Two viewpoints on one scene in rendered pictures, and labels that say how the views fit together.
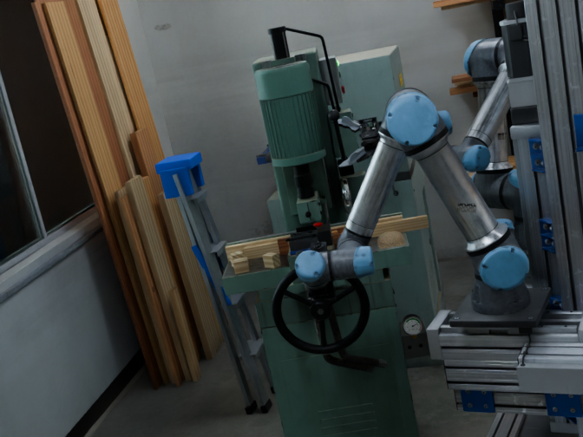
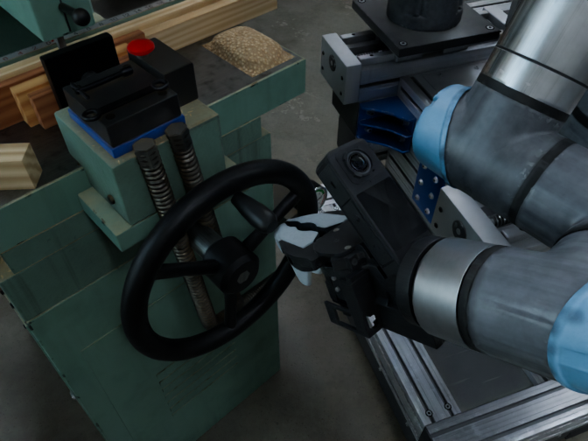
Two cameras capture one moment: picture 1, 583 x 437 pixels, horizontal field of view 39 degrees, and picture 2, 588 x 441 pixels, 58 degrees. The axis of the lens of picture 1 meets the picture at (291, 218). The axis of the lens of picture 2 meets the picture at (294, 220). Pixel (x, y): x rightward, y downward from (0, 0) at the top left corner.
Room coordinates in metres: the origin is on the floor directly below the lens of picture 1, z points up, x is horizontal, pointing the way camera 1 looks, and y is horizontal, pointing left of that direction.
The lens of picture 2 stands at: (2.00, 0.22, 1.32)
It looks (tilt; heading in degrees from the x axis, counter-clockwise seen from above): 47 degrees down; 311
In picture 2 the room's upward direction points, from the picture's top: straight up
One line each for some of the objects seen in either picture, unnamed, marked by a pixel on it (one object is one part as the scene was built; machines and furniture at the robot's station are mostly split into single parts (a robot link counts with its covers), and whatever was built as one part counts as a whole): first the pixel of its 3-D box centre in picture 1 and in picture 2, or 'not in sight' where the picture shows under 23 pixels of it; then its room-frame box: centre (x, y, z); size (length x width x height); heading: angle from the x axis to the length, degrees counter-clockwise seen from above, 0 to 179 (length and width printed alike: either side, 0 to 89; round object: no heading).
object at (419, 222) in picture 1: (335, 237); (115, 58); (2.66, -0.13, 0.92); 0.61 x 0.02 x 0.04; 84
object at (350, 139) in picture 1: (343, 133); not in sight; (2.86, -0.24, 1.23); 0.09 x 0.08 x 0.15; 174
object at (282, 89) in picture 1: (290, 114); not in sight; (2.66, -0.06, 1.35); 0.18 x 0.18 x 0.31
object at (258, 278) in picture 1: (316, 265); (117, 140); (2.56, -0.05, 0.87); 0.61 x 0.30 x 0.06; 84
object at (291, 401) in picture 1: (345, 378); (122, 272); (2.78, -0.07, 0.36); 0.58 x 0.45 x 0.71; 174
